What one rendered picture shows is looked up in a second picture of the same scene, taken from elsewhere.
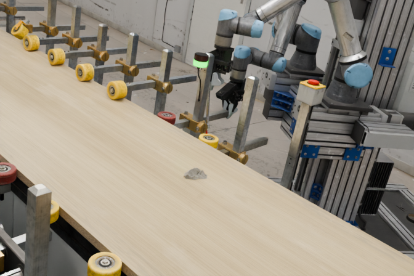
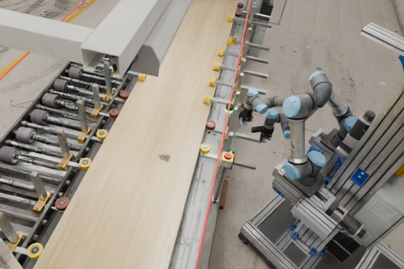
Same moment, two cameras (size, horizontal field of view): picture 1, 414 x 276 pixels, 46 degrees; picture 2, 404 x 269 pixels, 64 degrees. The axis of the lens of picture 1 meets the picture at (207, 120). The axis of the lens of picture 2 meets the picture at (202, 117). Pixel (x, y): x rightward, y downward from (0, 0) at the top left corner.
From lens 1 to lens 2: 1.87 m
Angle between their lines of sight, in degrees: 50
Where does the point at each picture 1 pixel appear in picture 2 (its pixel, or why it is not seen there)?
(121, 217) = (113, 153)
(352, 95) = (302, 180)
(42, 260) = (64, 149)
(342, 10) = (291, 128)
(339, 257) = (146, 227)
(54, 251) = not seen: hidden behind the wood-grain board
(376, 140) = (298, 214)
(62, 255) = not seen: hidden behind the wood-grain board
